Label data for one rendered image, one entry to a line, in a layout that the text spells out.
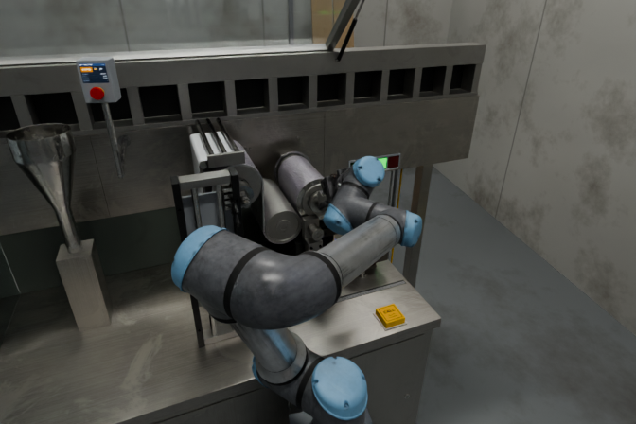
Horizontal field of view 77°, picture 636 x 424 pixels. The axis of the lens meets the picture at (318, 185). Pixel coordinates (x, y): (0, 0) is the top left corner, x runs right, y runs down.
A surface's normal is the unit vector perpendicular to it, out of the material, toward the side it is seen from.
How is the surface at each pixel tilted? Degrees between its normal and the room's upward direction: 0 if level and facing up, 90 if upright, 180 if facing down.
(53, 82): 90
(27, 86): 90
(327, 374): 7
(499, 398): 0
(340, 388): 7
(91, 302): 90
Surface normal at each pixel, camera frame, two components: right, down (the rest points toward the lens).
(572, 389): 0.01, -0.90
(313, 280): 0.54, -0.42
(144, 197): 0.37, 0.41
